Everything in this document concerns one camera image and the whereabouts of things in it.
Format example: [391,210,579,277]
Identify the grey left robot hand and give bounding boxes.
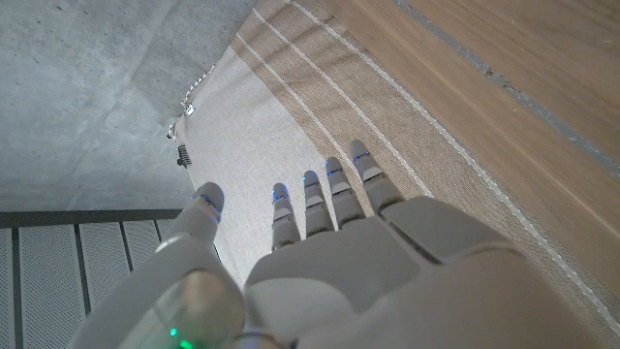
[70,139,605,349]

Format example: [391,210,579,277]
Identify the beige striped backdrop cloth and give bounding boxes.
[167,0,620,348]

